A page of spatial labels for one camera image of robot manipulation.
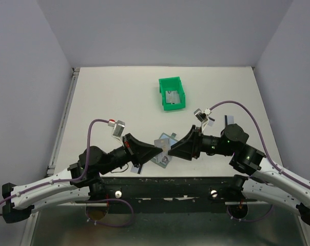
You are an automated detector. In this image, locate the patterned credit card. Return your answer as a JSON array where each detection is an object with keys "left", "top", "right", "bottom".
[{"left": 154, "top": 138, "right": 171, "bottom": 152}]

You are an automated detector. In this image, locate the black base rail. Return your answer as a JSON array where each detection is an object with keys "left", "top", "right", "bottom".
[{"left": 89, "top": 175, "right": 248, "bottom": 214}]

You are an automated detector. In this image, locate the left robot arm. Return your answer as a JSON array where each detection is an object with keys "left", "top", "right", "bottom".
[{"left": 2, "top": 134, "right": 162, "bottom": 223}]

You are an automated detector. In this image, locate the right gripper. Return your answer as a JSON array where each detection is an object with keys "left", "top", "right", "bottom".
[{"left": 168, "top": 125, "right": 235, "bottom": 160}]

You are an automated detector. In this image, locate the left aluminium frame extrusion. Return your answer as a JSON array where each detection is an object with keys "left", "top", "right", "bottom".
[{"left": 20, "top": 67, "right": 81, "bottom": 246}]

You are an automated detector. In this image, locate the green plastic bin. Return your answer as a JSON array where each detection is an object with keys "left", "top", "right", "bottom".
[{"left": 159, "top": 77, "right": 186, "bottom": 111}]

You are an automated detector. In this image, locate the silver card near right gripper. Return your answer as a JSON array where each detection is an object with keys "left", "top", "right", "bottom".
[{"left": 208, "top": 117, "right": 215, "bottom": 127}]

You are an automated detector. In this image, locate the green leather card holder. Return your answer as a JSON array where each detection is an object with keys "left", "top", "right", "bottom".
[{"left": 151, "top": 133, "right": 178, "bottom": 168}]

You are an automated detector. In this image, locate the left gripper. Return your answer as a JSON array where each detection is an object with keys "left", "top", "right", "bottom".
[{"left": 99, "top": 134, "right": 163, "bottom": 176}]

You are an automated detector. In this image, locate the silver card in bin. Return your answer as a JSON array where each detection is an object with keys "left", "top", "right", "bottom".
[{"left": 165, "top": 90, "right": 181, "bottom": 105}]

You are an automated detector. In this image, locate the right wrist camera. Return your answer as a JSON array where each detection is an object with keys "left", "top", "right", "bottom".
[{"left": 194, "top": 108, "right": 211, "bottom": 133}]

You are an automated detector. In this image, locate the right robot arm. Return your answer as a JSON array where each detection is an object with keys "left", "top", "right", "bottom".
[{"left": 168, "top": 124, "right": 310, "bottom": 226}]

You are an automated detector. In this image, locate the far right silver card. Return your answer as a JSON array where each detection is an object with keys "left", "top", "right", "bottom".
[{"left": 224, "top": 115, "right": 235, "bottom": 126}]

